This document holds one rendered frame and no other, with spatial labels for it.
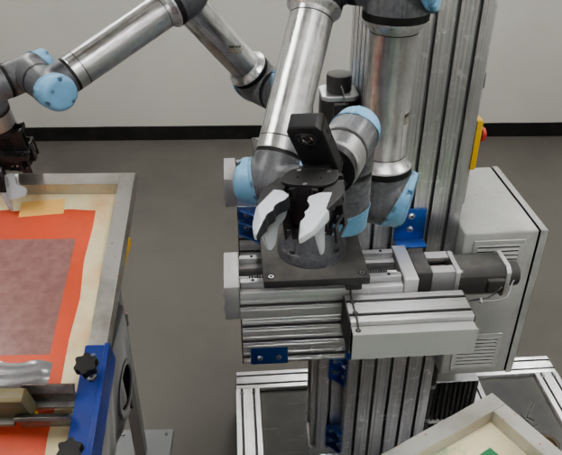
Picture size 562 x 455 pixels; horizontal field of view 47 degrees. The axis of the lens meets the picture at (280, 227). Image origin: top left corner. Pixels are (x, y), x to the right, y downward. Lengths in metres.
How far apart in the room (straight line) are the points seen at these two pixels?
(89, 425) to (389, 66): 0.83
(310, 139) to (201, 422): 2.07
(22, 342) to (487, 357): 1.18
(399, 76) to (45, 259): 0.88
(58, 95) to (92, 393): 0.59
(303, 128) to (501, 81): 4.39
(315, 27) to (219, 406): 1.97
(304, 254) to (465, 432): 0.51
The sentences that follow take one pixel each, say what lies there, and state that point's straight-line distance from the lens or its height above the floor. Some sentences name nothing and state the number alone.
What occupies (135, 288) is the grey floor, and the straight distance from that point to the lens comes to 3.45.
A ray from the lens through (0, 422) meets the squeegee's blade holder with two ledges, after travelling 1.33.
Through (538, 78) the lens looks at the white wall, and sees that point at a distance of 5.22.
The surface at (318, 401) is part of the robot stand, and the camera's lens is 2.01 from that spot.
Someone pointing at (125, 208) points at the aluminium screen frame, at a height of 1.29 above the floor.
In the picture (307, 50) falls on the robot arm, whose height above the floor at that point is 1.74.
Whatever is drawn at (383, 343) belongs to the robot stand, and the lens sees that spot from 1.37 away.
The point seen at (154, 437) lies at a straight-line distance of 2.70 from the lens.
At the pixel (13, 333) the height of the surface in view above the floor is 1.16.
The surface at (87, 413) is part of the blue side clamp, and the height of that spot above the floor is 1.14.
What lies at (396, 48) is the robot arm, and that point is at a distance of 1.15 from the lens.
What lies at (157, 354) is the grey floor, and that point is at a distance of 3.04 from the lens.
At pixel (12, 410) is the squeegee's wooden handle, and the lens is 1.29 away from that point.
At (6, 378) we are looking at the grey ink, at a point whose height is 1.13.
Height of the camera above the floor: 2.06
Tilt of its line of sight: 32 degrees down
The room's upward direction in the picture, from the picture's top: straight up
